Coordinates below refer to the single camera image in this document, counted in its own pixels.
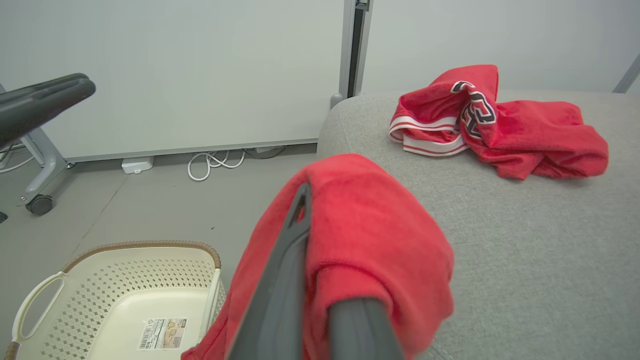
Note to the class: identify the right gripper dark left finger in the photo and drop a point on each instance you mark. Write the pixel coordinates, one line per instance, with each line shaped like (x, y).
(280, 300)

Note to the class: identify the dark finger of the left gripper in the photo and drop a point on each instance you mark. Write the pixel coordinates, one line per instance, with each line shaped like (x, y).
(45, 107)
(45, 88)

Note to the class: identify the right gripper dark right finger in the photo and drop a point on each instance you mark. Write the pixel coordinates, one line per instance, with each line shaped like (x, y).
(362, 332)

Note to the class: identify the red basketball shorts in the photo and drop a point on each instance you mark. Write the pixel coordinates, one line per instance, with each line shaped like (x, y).
(360, 225)

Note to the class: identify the red jersey with large lettering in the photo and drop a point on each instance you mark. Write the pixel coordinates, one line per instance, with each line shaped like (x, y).
(540, 135)

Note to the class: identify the printed basket sticker label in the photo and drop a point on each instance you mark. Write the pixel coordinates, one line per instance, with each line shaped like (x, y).
(162, 334)

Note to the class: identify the cream perforated laundry basket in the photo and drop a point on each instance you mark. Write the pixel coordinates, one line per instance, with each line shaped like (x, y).
(125, 270)

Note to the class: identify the grey stand with caster wheel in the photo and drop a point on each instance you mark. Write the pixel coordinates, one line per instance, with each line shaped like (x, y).
(47, 155)

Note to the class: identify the white power adapter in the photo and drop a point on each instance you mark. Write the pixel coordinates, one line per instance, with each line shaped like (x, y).
(137, 165)

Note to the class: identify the white partition panel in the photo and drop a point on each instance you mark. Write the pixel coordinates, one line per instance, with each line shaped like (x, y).
(500, 35)
(200, 70)

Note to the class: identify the grey fabric sofa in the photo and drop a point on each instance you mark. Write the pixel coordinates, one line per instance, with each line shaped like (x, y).
(525, 250)

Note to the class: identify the grey metal diagonal bar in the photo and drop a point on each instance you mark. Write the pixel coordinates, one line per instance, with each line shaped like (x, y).
(627, 75)

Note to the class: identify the grey metal partition post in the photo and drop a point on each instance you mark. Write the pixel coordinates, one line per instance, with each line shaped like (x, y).
(350, 50)

